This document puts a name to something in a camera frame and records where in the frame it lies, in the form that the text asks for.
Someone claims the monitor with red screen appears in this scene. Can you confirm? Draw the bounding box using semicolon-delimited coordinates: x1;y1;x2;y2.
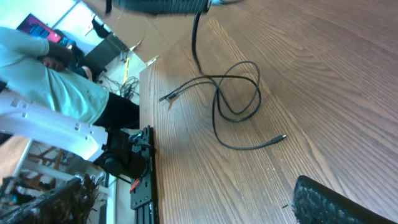
17;14;76;49

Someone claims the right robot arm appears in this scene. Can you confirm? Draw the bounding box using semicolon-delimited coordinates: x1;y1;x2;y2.
1;90;390;224

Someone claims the white wooden furniture frame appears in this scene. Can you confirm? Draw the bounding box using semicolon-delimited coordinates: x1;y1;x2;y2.
2;136;116;224

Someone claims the person in green shirt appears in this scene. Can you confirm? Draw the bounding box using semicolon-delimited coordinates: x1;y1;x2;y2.
1;27;140;129

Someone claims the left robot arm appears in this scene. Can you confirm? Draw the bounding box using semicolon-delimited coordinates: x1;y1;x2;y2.
105;0;211;16

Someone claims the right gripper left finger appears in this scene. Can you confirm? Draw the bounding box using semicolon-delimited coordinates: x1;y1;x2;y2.
1;174;99;224

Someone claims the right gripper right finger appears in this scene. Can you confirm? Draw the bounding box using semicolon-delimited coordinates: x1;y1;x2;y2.
292;175;395;224

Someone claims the black cable bundle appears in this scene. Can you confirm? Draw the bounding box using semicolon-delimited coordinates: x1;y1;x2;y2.
158;60;287;151

